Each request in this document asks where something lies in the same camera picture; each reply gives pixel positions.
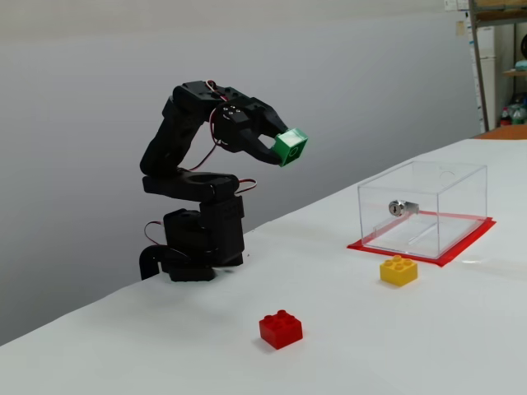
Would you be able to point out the green bottle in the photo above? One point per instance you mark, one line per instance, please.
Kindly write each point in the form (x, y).
(519, 113)

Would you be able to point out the red tape frame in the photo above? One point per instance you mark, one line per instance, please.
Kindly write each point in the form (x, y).
(465, 247)

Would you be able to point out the red bottle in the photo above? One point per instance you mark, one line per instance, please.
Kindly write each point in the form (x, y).
(505, 117)

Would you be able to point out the yellow lego brick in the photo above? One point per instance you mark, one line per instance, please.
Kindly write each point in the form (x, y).
(398, 271)

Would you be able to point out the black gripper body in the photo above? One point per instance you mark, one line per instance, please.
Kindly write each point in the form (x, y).
(252, 124)

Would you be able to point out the green lego brick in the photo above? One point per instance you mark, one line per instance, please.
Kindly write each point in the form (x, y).
(293, 148)

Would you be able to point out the black table clamp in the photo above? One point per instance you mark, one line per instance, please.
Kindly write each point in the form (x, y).
(149, 259)

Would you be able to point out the transparent plastic box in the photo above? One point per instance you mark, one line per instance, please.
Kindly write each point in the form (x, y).
(424, 205)

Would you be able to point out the metal shelf rack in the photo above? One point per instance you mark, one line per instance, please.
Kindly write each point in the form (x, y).
(479, 61)

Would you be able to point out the silver metal box lock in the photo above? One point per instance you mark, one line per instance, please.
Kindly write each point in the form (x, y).
(397, 207)

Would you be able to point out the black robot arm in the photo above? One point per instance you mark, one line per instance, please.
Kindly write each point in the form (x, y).
(173, 136)

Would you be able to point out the teal bundle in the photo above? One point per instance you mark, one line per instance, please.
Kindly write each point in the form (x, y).
(522, 66)

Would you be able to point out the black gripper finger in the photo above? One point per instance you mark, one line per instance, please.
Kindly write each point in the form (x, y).
(271, 121)
(241, 121)

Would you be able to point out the white refrigerator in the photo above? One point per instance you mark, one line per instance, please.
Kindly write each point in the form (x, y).
(488, 45)

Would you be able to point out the red lego brick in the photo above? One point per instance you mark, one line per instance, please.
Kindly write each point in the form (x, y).
(280, 331)

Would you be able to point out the orange table top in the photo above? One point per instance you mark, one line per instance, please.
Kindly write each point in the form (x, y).
(506, 132)

